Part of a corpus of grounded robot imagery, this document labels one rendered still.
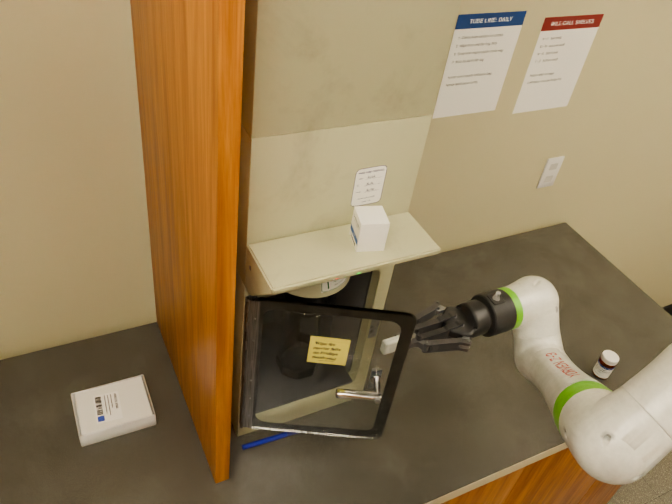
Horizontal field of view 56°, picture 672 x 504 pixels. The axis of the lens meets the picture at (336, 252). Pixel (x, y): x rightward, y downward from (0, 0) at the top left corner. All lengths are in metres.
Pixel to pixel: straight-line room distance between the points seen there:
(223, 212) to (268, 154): 0.14
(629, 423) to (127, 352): 1.14
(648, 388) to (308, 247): 0.56
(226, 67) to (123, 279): 0.94
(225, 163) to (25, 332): 0.97
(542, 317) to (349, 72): 0.71
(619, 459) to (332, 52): 0.71
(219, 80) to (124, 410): 0.91
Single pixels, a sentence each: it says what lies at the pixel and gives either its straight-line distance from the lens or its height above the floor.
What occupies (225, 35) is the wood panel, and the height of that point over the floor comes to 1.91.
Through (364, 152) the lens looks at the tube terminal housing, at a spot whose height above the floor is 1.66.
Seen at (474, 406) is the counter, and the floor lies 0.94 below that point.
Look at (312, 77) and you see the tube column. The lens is 0.93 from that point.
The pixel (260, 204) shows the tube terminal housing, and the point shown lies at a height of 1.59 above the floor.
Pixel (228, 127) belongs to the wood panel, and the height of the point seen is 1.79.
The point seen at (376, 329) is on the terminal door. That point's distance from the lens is 1.17.
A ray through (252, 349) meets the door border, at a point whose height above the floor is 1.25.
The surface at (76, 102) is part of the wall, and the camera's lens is 1.34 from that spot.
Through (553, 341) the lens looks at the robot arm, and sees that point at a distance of 1.43.
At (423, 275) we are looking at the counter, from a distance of 1.93.
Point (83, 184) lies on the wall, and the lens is 1.43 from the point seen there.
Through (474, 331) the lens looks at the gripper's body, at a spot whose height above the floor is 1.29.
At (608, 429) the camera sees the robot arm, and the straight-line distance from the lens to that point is 1.04.
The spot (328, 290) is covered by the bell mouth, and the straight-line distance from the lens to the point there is 1.25.
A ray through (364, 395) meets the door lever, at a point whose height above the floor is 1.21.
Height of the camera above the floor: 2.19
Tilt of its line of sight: 40 degrees down
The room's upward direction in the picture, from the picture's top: 10 degrees clockwise
